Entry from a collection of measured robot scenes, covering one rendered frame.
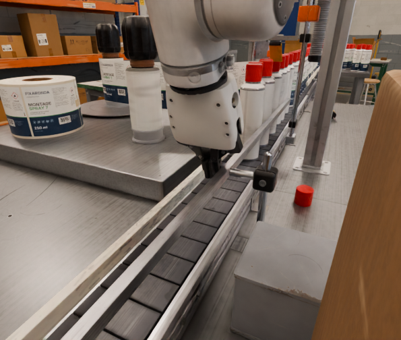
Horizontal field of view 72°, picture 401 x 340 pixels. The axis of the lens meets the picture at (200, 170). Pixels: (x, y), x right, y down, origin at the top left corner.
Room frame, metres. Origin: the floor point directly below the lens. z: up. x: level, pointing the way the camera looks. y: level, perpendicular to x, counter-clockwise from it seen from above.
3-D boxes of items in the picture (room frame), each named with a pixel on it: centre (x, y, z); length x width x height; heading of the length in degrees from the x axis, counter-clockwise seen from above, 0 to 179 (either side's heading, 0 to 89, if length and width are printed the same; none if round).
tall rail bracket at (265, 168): (0.35, -0.07, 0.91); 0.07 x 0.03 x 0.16; 65
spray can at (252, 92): (0.60, -0.11, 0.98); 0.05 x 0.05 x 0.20
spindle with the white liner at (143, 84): (0.73, 0.14, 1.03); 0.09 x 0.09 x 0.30
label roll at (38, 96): (0.83, 0.47, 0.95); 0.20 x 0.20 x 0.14
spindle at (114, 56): (1.09, 0.33, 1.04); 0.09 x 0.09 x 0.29
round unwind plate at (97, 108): (1.09, 0.33, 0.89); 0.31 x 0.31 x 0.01
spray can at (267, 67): (0.69, -0.15, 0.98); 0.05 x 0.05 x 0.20
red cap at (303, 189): (0.48, -0.21, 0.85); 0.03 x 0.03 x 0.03
